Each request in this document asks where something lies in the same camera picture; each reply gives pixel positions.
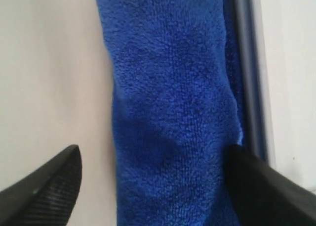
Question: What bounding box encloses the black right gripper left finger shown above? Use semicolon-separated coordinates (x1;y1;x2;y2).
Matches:
0;145;81;226

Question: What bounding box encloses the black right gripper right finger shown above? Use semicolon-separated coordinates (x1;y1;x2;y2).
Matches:
224;145;316;226

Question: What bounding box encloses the blue microfibre cloth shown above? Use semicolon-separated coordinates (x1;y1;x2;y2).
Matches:
96;0;243;226

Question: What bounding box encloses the white board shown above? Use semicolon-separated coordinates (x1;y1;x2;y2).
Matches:
232;0;316;191

